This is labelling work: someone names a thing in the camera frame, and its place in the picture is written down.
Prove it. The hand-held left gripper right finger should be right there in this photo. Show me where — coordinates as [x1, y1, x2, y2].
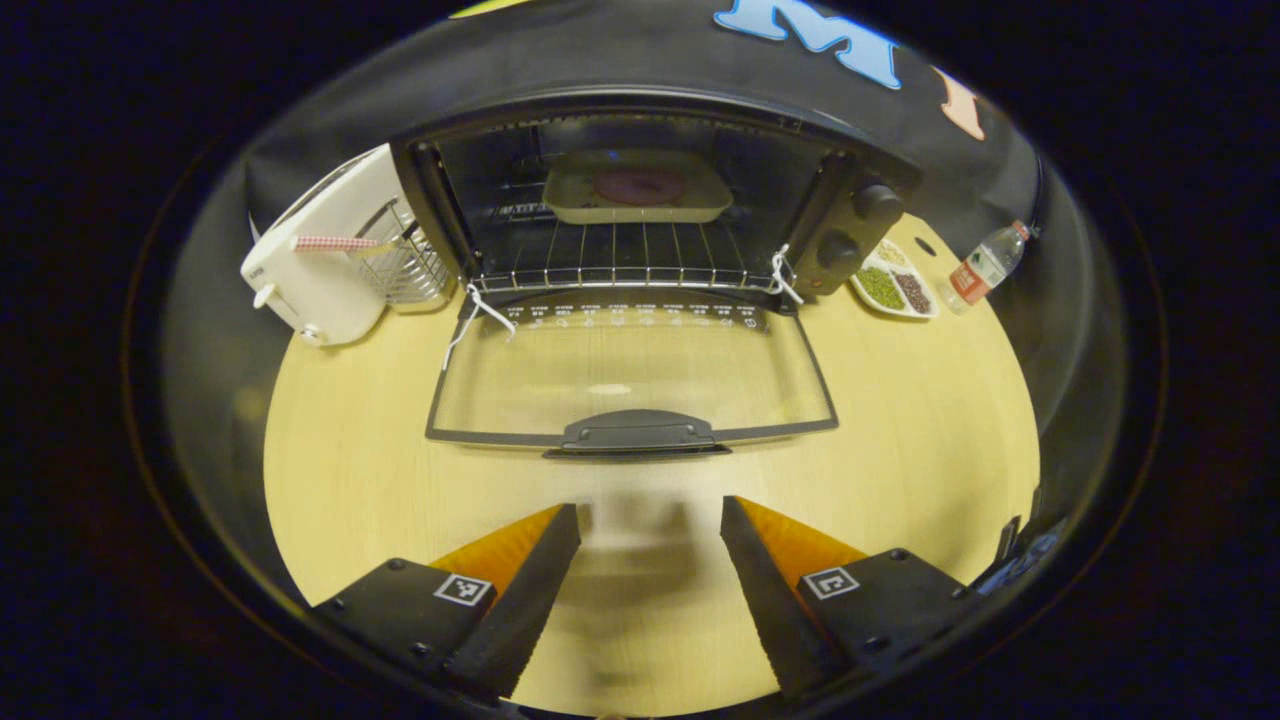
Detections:
[720, 495, 988, 702]

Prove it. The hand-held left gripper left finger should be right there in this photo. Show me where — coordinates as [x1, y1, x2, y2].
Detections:
[312, 503, 583, 701]

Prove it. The black electric oven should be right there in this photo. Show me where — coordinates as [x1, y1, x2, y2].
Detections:
[390, 88, 923, 462]

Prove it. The beige food plate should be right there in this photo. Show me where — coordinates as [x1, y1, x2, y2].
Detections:
[540, 150, 735, 226]

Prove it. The pink round meat slice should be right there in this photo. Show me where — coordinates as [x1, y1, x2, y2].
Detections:
[594, 169, 690, 207]

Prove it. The metal oven rack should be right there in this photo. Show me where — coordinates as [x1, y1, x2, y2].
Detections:
[468, 180, 793, 293]

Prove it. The clear plastic water bottle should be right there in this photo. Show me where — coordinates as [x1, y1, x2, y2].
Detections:
[939, 220, 1032, 317]

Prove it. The divided plate with beans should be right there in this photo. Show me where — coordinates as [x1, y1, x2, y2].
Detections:
[849, 238, 942, 321]

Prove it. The white toaster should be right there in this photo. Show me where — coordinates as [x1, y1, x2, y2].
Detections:
[240, 143, 407, 349]

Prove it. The black backdrop cloth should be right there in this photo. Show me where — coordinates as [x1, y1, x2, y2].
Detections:
[160, 0, 1113, 566]

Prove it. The white string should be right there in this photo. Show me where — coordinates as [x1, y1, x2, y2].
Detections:
[768, 244, 805, 306]
[442, 284, 519, 372]

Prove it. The metal wire basket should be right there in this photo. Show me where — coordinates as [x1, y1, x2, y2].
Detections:
[355, 198, 454, 307]

